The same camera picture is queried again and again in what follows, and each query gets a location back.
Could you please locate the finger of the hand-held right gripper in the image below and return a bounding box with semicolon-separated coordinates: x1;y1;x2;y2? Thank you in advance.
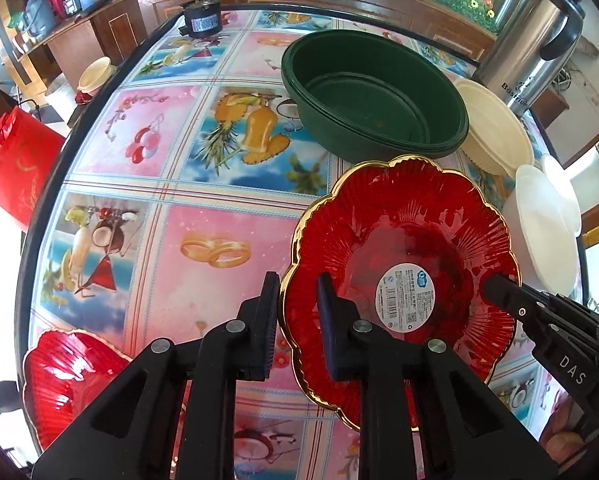
514;317;599;403
481;272;599;346

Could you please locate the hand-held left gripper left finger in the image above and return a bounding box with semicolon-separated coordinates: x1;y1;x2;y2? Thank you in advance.
32;271;281;480

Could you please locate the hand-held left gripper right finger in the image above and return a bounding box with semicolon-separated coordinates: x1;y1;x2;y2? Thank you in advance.
317;273;563;480

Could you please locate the red scalloped gold-rimmed plate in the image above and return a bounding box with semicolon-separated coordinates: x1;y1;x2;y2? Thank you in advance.
278;154;523;433
22;329;135;453

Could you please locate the cream ribbed disposable bowl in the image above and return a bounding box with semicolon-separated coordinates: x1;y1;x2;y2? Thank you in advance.
452;77;535;177

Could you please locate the printed fruit tablecloth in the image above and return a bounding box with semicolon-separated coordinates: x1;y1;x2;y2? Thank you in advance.
17;7;595;480

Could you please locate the stainless steel thermos jug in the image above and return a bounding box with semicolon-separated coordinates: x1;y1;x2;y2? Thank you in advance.
472;0;587;118

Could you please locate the red gift bag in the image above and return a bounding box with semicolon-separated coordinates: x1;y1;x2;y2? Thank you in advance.
0;105;66;233

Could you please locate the small cream bowl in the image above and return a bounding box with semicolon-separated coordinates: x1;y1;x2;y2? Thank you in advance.
77;56;116;95

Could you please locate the black electric motor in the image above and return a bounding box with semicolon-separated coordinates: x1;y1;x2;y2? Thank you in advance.
178;0;225;40

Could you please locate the wooden counter cabinet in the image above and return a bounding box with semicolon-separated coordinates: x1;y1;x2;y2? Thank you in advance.
24;0;153;93

